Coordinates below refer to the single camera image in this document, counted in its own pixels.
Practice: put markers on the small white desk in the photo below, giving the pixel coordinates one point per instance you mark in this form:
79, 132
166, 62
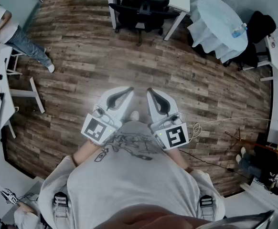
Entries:
276, 56

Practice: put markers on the round table with pale cloth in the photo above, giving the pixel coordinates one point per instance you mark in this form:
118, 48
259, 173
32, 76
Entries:
213, 20

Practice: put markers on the wooden stand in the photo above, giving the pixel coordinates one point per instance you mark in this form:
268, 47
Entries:
260, 146

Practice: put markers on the white and tan carton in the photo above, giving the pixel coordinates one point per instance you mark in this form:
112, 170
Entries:
276, 138

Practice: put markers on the clear water bottle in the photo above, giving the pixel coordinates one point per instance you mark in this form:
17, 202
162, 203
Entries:
239, 30

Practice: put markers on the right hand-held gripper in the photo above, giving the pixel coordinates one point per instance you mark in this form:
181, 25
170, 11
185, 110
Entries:
174, 136

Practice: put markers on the person's left forearm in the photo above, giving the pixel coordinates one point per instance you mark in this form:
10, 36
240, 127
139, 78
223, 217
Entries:
84, 151

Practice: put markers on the person's right forearm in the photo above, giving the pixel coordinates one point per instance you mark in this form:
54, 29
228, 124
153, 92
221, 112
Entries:
177, 157

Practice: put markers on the person in white t-shirt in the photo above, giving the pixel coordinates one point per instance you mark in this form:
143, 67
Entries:
129, 175

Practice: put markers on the person's white shoe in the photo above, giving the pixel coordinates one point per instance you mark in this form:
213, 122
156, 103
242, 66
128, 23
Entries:
134, 115

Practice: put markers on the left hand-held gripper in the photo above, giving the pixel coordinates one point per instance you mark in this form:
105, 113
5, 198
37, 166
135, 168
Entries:
96, 129

